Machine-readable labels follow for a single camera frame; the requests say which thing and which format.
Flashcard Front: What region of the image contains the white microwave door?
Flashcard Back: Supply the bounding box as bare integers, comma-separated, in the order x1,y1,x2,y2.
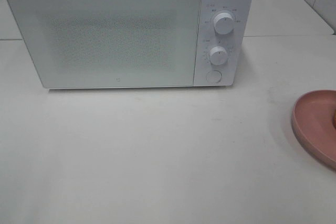
8,0,200,89

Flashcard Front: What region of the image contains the pink round plate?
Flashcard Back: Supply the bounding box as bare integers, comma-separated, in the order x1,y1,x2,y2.
291,90,335,170

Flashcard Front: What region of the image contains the white microwave knob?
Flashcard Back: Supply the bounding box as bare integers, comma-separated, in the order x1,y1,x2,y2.
209,46,228,66
213,10,235,35

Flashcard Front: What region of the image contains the round white door-release button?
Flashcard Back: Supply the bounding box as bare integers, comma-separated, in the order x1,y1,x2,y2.
206,70,222,83

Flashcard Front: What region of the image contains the lower white microwave knob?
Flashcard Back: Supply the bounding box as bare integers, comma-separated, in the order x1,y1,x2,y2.
209,46,228,66

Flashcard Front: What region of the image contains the upper white microwave knob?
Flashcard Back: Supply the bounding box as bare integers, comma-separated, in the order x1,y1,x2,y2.
213,10,235,35

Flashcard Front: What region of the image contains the burger with lettuce and tomato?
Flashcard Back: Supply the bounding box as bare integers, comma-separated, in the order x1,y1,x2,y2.
332,111,336,129

